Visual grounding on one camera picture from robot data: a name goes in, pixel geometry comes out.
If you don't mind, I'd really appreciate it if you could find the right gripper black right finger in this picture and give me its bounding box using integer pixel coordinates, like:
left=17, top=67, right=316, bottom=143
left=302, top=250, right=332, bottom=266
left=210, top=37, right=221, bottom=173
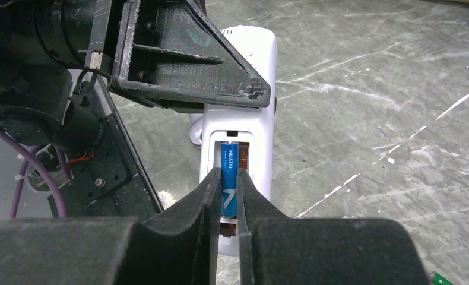
left=237, top=169, right=429, bottom=284

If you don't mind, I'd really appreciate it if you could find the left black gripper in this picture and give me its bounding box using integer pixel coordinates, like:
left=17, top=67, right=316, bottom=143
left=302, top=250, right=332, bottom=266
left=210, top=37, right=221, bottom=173
left=34, top=1, right=271, bottom=109

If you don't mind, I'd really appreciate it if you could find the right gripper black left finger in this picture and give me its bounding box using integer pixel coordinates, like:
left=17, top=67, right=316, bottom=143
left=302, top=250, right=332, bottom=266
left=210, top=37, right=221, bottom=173
left=0, top=168, right=221, bottom=284

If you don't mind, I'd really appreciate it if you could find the blue battery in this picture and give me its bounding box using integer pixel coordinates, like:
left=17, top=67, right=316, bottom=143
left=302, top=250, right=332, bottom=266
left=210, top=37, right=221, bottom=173
left=220, top=141, right=239, bottom=218

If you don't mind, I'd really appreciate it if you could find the white remote control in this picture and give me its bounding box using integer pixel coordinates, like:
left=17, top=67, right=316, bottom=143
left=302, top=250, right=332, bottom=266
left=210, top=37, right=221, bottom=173
left=189, top=24, right=278, bottom=257

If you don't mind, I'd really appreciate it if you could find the green battery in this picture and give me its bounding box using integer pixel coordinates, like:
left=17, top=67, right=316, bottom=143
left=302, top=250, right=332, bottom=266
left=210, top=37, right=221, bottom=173
left=430, top=271, right=453, bottom=285

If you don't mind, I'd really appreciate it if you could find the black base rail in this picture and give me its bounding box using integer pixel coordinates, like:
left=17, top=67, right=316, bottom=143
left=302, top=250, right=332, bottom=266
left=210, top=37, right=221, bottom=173
left=35, top=77, right=163, bottom=220

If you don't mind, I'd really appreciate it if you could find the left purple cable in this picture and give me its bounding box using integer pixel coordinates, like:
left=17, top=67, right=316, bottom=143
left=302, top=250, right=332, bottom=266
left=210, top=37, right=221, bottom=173
left=0, top=128, right=72, bottom=219

